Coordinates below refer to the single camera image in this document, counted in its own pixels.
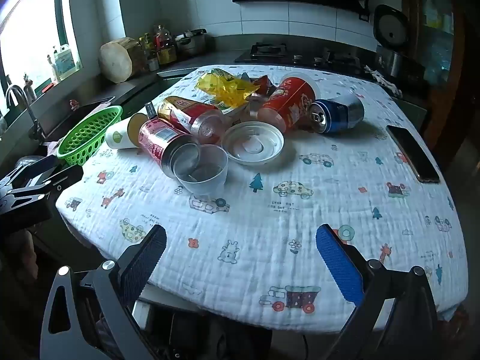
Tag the round wooden chopping block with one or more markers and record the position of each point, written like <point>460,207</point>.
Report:
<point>116,62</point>

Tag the large red paper cup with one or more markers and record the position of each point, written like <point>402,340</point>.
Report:
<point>288,101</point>

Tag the yellow plastic wrapper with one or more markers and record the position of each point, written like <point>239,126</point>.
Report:
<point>225,88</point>

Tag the green plastic basket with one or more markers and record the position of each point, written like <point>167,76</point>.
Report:
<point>90,135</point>

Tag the black gas stove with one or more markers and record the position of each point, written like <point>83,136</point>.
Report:
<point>268,50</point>

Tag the black smartphone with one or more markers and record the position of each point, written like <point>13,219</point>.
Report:
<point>412,153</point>

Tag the dark sauce bottle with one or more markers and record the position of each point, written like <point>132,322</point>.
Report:
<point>147,47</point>

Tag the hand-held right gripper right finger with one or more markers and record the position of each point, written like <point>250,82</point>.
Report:
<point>339,266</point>

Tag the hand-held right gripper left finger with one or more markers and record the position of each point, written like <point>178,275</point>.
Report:
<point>144,262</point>

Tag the white printed tablecloth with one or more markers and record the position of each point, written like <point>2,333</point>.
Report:
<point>262,232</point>

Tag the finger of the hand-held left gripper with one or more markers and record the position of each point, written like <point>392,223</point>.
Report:
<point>33,170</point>
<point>56,183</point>

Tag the wooden glass door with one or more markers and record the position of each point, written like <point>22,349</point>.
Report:
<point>435,26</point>

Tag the blue drink can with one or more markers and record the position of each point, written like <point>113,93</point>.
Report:
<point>341,114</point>

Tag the steel cooking pot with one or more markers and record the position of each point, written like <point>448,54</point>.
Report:
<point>191,45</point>

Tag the steel sink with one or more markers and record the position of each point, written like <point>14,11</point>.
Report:
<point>78,114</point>

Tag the blue label detergent bottle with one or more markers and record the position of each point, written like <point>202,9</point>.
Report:
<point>67,62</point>

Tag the white patterned rag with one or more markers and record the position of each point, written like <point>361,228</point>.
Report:
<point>380,78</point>

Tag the white paper cup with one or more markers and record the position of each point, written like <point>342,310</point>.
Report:
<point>116,137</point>

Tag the pink towel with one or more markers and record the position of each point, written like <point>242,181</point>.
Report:
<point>56,148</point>

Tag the red snack bag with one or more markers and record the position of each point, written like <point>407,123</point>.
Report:
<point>266,84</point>

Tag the small spice jar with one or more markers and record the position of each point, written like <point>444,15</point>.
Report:
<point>153,64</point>

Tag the white plastic lid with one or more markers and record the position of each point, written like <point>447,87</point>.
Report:
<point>251,146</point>

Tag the metal faucet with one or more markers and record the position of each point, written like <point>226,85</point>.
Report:
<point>32,114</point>

